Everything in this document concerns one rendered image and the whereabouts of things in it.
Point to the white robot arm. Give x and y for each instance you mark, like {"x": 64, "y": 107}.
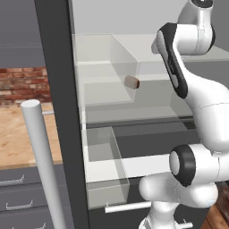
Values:
{"x": 208, "y": 119}

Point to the glass fridge shelf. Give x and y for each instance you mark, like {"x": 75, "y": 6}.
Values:
{"x": 143, "y": 44}

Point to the grey wall cupboard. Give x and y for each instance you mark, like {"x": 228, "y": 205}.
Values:
{"x": 18, "y": 32}

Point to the brown rounded food item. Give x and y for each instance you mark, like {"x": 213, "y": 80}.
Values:
{"x": 132, "y": 82}

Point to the dark grey fridge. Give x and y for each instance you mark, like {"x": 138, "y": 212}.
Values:
{"x": 143, "y": 18}

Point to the small clear door bin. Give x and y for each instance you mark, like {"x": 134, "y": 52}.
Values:
{"x": 101, "y": 143}

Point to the dark grey fridge door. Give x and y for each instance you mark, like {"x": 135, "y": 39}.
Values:
{"x": 56, "y": 89}

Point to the dark freezer drawer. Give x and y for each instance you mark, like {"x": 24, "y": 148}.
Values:
{"x": 134, "y": 219}

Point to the grey drawer front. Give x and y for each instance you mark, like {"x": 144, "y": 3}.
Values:
{"x": 41, "y": 196}
{"x": 29, "y": 219}
{"x": 32, "y": 173}

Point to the small grey metal bar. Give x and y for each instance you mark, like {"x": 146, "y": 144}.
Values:
{"x": 48, "y": 113}

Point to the large clear door bin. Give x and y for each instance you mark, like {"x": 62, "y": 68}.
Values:
{"x": 98, "y": 53}

